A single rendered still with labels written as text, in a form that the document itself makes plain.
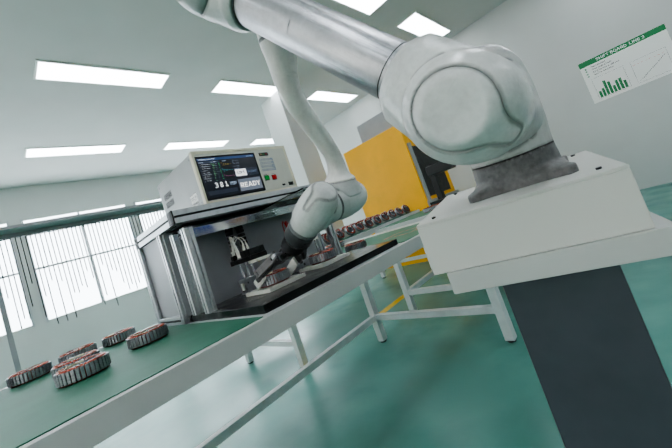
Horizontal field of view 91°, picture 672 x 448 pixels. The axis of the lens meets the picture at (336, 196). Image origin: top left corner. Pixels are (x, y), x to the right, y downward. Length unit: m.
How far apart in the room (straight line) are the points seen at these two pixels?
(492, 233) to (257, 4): 0.60
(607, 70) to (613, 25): 0.56
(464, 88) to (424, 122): 0.06
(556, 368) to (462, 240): 0.28
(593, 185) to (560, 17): 5.65
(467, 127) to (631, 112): 5.55
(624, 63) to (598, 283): 5.40
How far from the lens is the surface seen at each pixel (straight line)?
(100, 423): 0.73
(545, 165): 0.69
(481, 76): 0.45
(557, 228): 0.62
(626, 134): 5.96
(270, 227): 1.50
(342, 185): 0.98
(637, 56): 6.02
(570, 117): 5.99
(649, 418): 0.81
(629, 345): 0.75
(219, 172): 1.31
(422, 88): 0.45
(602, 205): 0.62
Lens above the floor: 0.90
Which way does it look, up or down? 5 degrees up
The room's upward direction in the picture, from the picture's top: 19 degrees counter-clockwise
